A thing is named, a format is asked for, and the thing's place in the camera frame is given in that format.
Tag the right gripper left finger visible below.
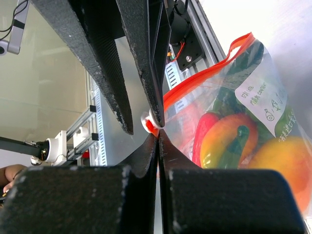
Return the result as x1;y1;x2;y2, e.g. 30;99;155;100
0;135;157;234

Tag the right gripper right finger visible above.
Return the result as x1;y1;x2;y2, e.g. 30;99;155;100
158;131;307;234

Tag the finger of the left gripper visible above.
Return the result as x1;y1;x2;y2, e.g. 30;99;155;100
31;0;134;135
116;0;171;127

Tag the orange red mango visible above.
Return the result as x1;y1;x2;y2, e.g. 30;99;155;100
199;113;258;168

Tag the red chili pepper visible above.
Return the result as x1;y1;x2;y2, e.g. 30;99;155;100
192;112;220;168

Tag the clear zip top bag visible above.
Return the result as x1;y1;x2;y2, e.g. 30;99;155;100
140;32;312;217

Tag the yellow orange mango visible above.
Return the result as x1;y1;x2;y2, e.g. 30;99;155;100
247;136;312;214

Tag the dark green cucumber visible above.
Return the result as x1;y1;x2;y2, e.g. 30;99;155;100
213;40;264;117

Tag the bystander hand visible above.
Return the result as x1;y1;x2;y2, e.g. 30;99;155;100
0;164;27;194

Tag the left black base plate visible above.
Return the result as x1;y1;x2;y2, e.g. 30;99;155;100
167;0;204;71

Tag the aluminium mounting rail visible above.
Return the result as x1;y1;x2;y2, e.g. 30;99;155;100
185;0;226;75

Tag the white fixture on rail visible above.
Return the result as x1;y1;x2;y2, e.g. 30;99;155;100
0;130;99;166

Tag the grey external camera mount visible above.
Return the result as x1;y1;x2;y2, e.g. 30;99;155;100
0;0;30;56

